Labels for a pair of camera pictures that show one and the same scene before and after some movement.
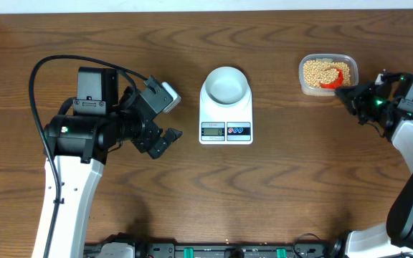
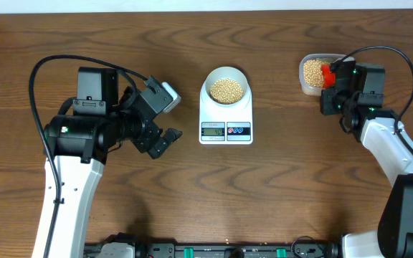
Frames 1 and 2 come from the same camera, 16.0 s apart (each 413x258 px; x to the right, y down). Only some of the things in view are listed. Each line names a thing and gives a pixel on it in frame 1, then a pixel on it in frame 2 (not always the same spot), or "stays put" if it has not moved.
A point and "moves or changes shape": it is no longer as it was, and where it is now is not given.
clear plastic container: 321,74 stays put
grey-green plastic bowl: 226,86 stays put
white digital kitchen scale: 225,125 stays put
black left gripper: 144,139 stays put
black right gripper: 355,96 -> 326,107
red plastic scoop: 336,83 moves or changes shape
